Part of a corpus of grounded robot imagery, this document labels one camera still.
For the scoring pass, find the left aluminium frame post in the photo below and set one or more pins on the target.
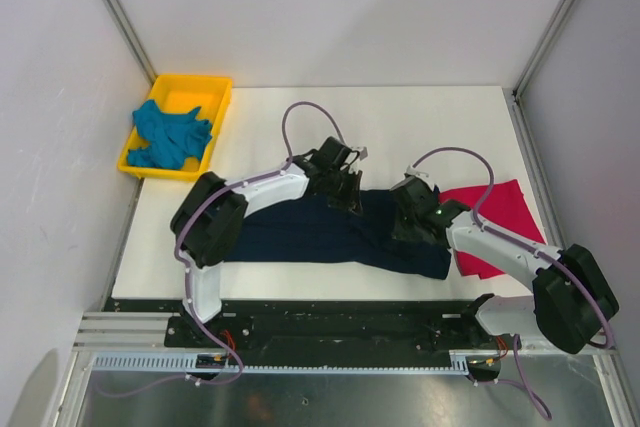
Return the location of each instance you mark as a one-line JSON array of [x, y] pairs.
[[131, 38]]

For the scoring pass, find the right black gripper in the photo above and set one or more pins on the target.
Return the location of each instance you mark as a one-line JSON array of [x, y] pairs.
[[400, 232]]

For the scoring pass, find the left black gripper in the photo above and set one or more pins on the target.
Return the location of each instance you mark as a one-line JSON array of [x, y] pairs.
[[355, 206]]

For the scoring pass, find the aluminium frame post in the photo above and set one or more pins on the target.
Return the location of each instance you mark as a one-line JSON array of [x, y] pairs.
[[131, 38], [555, 26]]

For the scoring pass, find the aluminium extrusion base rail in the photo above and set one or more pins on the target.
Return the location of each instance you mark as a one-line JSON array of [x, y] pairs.
[[121, 331]]

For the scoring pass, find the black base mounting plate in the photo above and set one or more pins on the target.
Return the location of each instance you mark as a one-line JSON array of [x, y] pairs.
[[246, 324]]

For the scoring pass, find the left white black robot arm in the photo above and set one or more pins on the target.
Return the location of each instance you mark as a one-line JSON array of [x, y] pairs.
[[209, 221]]

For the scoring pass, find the right aluminium frame post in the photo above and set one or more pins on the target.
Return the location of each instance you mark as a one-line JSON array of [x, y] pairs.
[[555, 26]]

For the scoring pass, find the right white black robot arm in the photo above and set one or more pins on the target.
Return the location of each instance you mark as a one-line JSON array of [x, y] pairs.
[[568, 301]]

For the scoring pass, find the teal crumpled t-shirt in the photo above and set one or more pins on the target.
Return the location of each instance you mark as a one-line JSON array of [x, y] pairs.
[[170, 139]]

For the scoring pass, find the folded magenta t-shirt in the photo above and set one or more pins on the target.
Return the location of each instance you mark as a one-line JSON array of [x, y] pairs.
[[505, 206]]

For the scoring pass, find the navy blue t-shirt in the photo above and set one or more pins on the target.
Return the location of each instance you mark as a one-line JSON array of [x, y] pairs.
[[308, 230]]

